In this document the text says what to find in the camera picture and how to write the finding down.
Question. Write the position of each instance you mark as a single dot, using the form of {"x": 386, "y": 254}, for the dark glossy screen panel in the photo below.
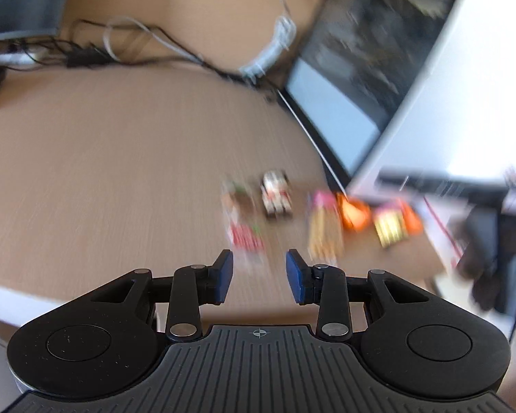
{"x": 370, "y": 47}

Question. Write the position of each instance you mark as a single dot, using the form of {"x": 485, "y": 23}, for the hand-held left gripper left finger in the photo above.
{"x": 222, "y": 277}

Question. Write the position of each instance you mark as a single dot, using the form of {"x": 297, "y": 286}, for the biscuit stick packet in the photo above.
{"x": 324, "y": 228}

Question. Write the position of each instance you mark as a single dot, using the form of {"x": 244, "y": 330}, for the white red toy car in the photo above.
{"x": 276, "y": 195}

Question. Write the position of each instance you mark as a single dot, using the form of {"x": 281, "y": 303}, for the person's right hand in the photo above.
{"x": 486, "y": 262}

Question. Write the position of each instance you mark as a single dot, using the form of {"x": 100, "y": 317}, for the clear snack packet red label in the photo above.
{"x": 241, "y": 223}

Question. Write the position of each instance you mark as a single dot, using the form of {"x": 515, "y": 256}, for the yellow pudding cup pink lid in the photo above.
{"x": 389, "y": 226}

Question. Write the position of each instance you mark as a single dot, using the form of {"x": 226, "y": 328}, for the orange plastic shell half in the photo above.
{"x": 352, "y": 213}
{"x": 412, "y": 217}

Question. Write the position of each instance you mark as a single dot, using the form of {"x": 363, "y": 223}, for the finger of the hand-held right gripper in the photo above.
{"x": 438, "y": 185}

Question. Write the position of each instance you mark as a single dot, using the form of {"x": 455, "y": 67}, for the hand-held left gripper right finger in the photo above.
{"x": 298, "y": 277}

